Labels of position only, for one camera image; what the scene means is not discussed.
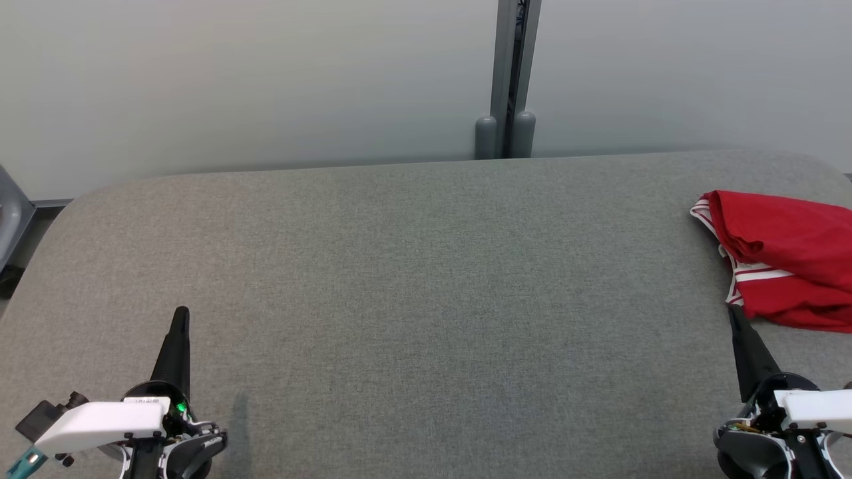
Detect black caster wheel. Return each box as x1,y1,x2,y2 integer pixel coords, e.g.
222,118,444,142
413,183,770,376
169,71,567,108
0,265,26,300

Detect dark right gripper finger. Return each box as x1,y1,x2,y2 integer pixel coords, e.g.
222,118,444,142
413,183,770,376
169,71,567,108
727,304,783,404

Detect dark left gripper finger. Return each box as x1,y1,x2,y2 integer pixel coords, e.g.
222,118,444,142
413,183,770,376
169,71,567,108
150,305,192,401

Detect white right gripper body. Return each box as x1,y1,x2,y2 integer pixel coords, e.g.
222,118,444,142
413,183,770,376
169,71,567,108
714,372,852,479

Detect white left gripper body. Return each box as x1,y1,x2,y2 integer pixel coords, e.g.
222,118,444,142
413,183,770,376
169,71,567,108
33,380,228,479

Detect grey partition post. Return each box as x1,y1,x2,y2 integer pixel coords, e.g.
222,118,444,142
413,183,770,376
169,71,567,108
475,0,542,160

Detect grey partition leg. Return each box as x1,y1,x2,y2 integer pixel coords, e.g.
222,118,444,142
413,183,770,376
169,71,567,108
0,165,35,270

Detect red white basketball jersey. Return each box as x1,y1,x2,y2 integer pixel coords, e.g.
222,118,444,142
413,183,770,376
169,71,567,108
690,190,852,287

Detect teal cable connector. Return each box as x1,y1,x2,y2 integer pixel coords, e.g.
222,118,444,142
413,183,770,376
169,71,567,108
3,447,49,479

